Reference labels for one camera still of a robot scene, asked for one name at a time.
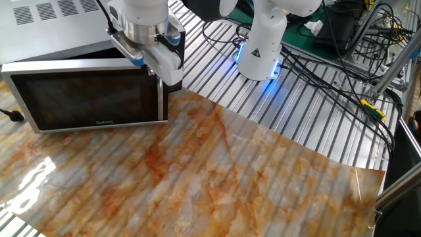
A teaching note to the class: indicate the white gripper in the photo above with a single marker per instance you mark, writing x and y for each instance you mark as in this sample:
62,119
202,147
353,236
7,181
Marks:
167,67

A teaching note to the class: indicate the black glass microwave door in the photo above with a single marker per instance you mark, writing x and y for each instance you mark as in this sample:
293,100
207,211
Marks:
85,95

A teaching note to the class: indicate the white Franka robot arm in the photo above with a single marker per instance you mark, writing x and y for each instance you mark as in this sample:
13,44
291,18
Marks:
263,39

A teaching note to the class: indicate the silver microwave oven body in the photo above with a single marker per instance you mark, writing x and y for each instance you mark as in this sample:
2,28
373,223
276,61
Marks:
49,33

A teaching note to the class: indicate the orange marble pattern mat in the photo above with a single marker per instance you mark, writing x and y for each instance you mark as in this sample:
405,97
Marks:
230,181

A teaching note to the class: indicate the black power plug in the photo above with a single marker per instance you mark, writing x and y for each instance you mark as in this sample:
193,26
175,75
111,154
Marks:
14,116

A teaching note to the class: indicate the green mat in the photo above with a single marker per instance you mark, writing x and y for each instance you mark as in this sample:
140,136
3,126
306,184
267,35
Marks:
296,37

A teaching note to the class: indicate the crumpled white tissue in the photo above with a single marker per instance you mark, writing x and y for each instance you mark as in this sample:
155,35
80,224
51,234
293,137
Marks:
314,27

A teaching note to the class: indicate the black box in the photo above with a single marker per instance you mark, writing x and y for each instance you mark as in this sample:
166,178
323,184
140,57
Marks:
335,29

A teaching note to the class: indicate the grey metal pole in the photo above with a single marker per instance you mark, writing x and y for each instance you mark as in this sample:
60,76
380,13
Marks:
363,29

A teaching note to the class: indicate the slanted aluminium profile bar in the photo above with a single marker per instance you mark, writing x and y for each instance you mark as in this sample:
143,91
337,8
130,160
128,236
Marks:
394,66

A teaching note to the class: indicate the black side panel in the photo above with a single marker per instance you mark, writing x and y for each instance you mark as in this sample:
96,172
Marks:
404,158

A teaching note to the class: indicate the silver wrist bracket blue caps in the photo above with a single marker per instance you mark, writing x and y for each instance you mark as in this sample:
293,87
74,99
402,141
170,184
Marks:
126,46

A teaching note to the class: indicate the aluminium profile rail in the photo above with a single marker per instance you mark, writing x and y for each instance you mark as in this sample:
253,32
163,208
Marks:
398,191

